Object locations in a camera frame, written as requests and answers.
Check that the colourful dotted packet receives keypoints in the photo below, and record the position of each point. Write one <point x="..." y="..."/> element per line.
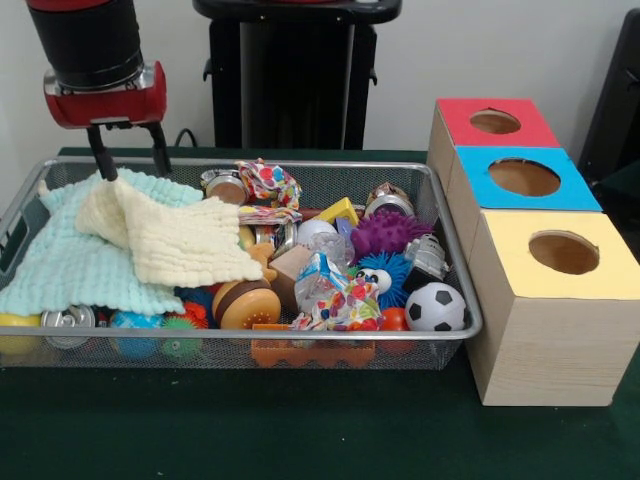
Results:
<point x="340" y="305"/>

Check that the black and white soccer ball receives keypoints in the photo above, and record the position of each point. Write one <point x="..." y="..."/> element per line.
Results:
<point x="436" y="308"/>

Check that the purple spiky ball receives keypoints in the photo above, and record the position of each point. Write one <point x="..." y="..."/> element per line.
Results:
<point x="385" y="235"/>

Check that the blue spiky ball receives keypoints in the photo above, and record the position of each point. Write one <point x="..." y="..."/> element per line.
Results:
<point x="390" y="275"/>

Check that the yellow block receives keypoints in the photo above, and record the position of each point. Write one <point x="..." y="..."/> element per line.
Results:
<point x="338" y="212"/>

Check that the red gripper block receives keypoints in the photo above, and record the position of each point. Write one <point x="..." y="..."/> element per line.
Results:
<point x="105" y="108"/>

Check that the dark green table cloth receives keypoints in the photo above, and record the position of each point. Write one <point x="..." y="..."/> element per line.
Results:
<point x="300" y="430"/>

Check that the wooden cube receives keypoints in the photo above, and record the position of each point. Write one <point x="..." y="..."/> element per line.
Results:
<point x="290" y="270"/>

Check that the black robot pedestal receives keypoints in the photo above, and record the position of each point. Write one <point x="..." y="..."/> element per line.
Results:
<point x="290" y="80"/>

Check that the wooden box with three holes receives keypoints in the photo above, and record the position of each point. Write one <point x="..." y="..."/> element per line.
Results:
<point x="540" y="350"/>

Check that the colourful dotted cloth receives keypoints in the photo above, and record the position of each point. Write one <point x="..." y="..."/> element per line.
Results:
<point x="270" y="185"/>

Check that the cream yellow cloth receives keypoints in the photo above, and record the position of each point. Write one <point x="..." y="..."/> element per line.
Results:
<point x="170" y="240"/>

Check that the black stand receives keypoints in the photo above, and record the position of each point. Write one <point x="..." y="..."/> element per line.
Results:
<point x="620" y="120"/>

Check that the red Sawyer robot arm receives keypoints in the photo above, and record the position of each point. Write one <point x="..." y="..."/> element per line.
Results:
<point x="90" y="40"/>

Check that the clear shallow bin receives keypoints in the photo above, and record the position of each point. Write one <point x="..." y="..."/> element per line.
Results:
<point x="330" y="180"/>

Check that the mint green cloth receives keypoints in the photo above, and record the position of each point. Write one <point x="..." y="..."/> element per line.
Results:
<point x="60" y="270"/>

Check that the toy burger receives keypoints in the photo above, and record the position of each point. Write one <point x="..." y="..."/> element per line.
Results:
<point x="248" y="305"/>

